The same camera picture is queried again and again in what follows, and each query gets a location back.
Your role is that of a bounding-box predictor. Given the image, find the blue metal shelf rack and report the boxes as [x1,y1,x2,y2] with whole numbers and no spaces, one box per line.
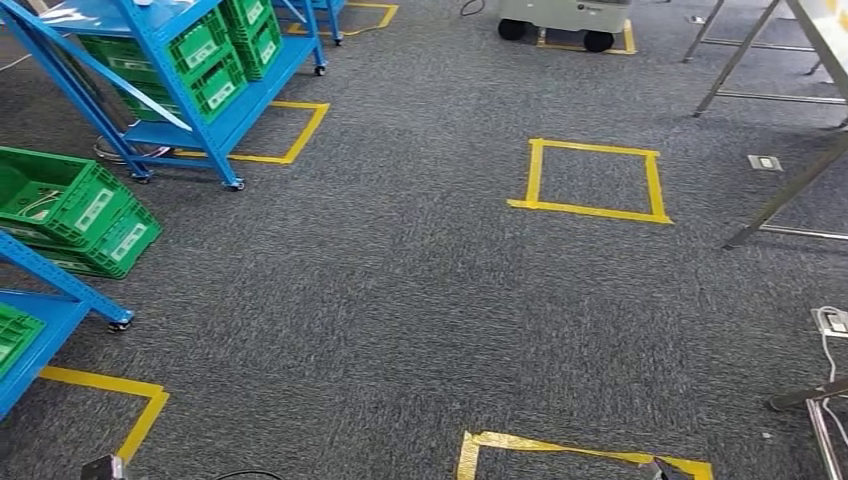
[0,0,330,194]
[0,227,136,423]
[274,0,350,47]

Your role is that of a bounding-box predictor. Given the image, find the white cables with adapters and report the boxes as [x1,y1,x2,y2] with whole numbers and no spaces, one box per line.
[15,189,65,224]

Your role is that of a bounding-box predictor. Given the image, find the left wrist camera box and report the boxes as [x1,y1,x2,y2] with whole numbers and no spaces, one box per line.
[78,453,128,480]

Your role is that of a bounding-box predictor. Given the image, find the white floor cable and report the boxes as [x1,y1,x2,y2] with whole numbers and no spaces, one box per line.
[817,305,848,447]

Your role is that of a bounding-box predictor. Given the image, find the white wheeled cart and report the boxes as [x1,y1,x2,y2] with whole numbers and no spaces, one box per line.
[496,0,633,54]

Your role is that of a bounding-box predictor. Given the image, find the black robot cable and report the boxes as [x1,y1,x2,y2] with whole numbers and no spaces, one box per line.
[209,468,288,480]

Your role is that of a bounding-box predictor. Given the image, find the white table with steel legs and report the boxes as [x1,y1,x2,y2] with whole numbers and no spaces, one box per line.
[681,0,848,131]

